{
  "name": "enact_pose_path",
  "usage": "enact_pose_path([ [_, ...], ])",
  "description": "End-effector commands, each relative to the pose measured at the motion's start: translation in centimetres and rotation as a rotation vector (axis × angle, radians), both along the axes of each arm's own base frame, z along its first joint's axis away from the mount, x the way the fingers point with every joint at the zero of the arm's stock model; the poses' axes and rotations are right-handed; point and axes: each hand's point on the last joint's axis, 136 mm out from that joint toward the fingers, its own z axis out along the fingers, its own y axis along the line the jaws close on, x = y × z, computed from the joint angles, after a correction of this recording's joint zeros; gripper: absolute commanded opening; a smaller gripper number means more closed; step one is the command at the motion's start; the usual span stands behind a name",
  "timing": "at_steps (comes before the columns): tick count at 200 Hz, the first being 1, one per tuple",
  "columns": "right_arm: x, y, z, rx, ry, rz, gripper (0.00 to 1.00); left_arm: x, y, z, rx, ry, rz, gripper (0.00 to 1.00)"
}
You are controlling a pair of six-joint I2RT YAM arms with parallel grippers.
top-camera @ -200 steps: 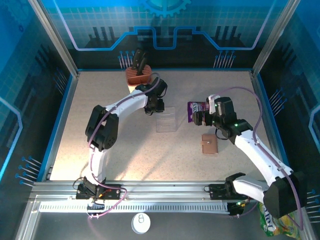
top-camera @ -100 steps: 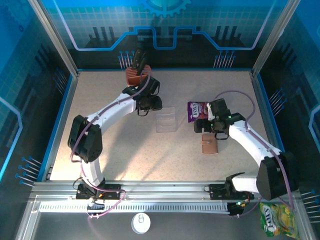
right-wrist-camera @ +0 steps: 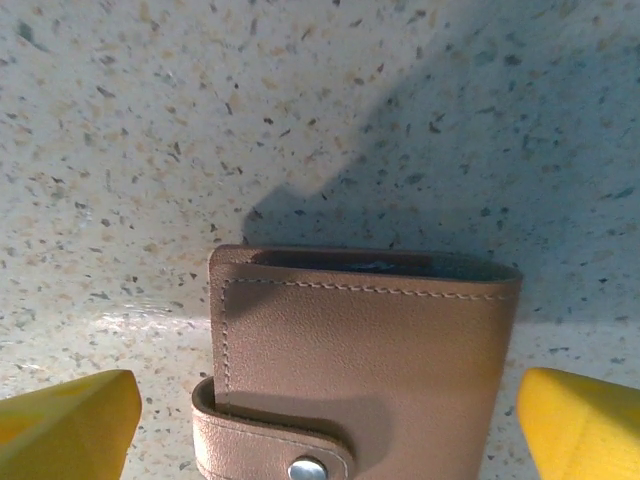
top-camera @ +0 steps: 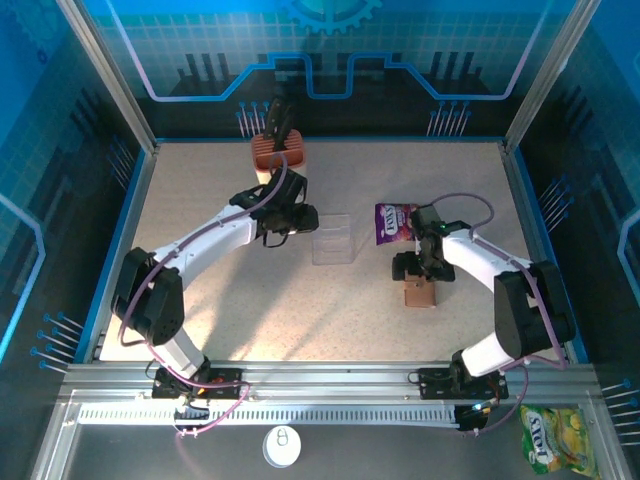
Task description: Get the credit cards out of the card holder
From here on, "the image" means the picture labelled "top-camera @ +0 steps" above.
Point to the aluminium cross rail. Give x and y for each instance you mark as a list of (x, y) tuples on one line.
[(325, 380)]

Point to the purple candy bag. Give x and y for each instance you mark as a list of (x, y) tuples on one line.
[(392, 225)]

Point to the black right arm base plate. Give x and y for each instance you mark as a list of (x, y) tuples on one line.
[(432, 382)]

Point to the black electronics module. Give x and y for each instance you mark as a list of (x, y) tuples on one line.
[(472, 417)]

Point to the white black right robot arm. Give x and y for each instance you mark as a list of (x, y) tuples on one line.
[(475, 265)]

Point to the yellow green candy bag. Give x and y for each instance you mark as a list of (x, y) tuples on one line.
[(555, 440)]

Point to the beige terracotta knife block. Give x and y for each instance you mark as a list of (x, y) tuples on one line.
[(292, 150)]

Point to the aluminium table side rail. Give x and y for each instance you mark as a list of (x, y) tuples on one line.
[(131, 225), (532, 225)]

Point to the clear acrylic card stand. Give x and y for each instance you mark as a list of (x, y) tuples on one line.
[(334, 240)]

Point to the brown leather card holder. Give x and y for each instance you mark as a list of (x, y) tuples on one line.
[(420, 295)]

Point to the white round can lid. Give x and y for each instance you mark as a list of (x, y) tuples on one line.
[(282, 452)]

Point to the aluminium frame post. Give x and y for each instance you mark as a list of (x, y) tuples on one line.
[(111, 75), (550, 75)]

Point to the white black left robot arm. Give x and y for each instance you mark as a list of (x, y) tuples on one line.
[(210, 240)]

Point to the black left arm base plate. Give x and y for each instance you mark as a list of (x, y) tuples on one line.
[(230, 382)]

